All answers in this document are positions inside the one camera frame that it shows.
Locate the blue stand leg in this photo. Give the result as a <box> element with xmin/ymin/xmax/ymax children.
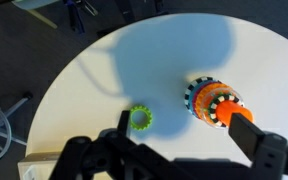
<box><xmin>63</xmin><ymin>0</ymin><xmax>86</xmax><ymax>35</ymax></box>

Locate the white stool wheel base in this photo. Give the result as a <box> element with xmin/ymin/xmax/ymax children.
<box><xmin>0</xmin><ymin>91</ymin><xmax>35</xmax><ymax>165</ymax></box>

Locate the blue toy ring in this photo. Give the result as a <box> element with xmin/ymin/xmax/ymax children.
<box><xmin>188</xmin><ymin>78</ymin><xmax>221</xmax><ymax>118</ymax></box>

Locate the orange stacker post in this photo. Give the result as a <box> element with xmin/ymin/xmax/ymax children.
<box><xmin>215</xmin><ymin>100</ymin><xmax>255</xmax><ymax>128</ymax></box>

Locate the pale chair seat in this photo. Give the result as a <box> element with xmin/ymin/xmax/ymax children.
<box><xmin>11</xmin><ymin>0</ymin><xmax>60</xmax><ymax>30</ymax></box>

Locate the light wooden block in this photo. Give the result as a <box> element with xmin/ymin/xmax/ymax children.
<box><xmin>17</xmin><ymin>151</ymin><xmax>64</xmax><ymax>180</ymax></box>

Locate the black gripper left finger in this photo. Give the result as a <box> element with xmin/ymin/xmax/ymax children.
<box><xmin>117</xmin><ymin>109</ymin><xmax>132</xmax><ymax>138</ymax></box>

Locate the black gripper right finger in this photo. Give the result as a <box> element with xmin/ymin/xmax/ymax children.
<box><xmin>228</xmin><ymin>112</ymin><xmax>288</xmax><ymax>180</ymax></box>

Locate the orange bumpy toy ring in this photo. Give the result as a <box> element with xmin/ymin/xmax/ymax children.
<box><xmin>194</xmin><ymin>82</ymin><xmax>234</xmax><ymax>120</ymax></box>

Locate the yellow-green knobbed toy ring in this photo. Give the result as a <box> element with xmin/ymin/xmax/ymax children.
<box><xmin>129</xmin><ymin>104</ymin><xmax>154</xmax><ymax>132</ymax></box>

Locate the magenta toy ring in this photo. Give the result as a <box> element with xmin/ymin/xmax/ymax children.
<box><xmin>191</xmin><ymin>80</ymin><xmax>224</xmax><ymax>118</ymax></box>

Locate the green checkered toy ring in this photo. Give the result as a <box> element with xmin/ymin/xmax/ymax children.
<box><xmin>207</xmin><ymin>93</ymin><xmax>245</xmax><ymax>129</ymax></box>

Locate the clear bead-filled toy ring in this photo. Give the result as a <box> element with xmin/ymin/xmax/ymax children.
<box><xmin>199</xmin><ymin>87</ymin><xmax>242</xmax><ymax>124</ymax></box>

